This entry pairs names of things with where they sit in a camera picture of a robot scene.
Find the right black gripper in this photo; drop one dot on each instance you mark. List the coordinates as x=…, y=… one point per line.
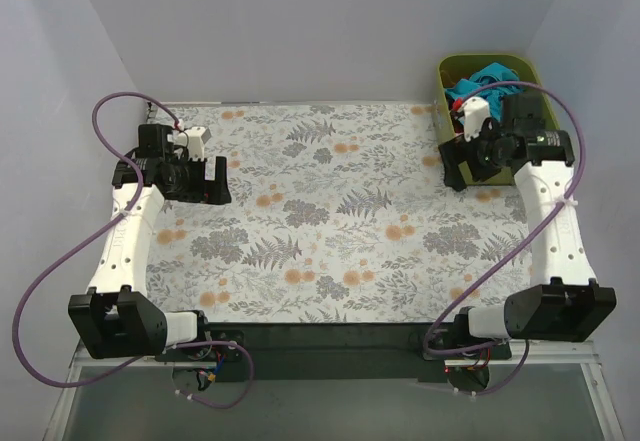
x=452, y=165

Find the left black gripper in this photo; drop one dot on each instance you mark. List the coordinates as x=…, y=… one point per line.
x=219, y=180

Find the teal t shirt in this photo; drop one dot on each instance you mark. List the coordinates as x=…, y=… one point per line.
x=495, y=79

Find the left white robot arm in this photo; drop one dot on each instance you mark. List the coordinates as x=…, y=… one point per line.
x=114, y=317

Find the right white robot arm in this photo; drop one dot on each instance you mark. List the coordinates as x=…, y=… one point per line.
x=564, y=301

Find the green plastic bin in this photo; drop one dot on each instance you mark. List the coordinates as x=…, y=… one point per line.
x=535, y=91

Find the floral table mat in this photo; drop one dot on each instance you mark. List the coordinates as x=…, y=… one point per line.
x=338, y=214

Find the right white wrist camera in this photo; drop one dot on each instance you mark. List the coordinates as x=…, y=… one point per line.
x=474, y=112

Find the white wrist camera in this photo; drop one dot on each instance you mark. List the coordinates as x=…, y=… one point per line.
x=474, y=112
x=193, y=141

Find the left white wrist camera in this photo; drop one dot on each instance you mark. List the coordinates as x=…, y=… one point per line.
x=193, y=141

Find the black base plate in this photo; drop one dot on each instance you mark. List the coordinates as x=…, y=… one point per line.
x=334, y=351

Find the aluminium frame rail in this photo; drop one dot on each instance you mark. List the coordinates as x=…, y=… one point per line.
x=539, y=353

